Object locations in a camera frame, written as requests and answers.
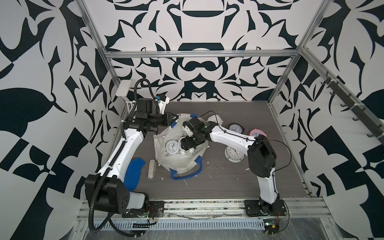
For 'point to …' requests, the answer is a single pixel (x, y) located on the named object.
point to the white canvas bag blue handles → (181, 167)
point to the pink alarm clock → (255, 132)
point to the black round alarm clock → (236, 127)
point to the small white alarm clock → (172, 147)
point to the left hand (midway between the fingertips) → (176, 114)
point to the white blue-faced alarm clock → (184, 152)
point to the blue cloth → (132, 174)
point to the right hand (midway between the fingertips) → (186, 142)
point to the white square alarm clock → (215, 118)
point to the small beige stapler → (152, 163)
